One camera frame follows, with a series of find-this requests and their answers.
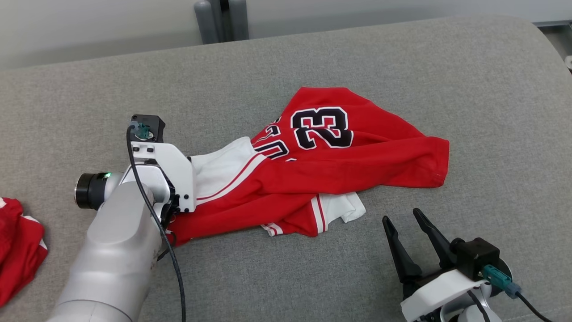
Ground left black cable teal plug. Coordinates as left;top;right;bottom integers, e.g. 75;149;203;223
126;122;187;322

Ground red basketball jersey white sleeves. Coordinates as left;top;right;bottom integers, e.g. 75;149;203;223
166;86;450;246

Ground right black cable teal plug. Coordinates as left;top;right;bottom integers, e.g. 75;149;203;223
482;265;555;322

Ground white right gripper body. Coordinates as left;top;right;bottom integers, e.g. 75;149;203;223
400;267;488;322

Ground red mesh shorts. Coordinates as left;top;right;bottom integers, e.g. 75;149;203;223
0;197;49;308

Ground black cable teal plug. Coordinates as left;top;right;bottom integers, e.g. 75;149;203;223
126;122;187;322
482;265;555;322

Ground grey frame post cylinder feet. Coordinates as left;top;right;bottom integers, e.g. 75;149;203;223
194;0;249;45

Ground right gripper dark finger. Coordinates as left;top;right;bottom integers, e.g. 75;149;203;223
412;208;458;270
382;216;423;299

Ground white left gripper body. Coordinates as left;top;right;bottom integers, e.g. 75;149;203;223
130;142;197;214

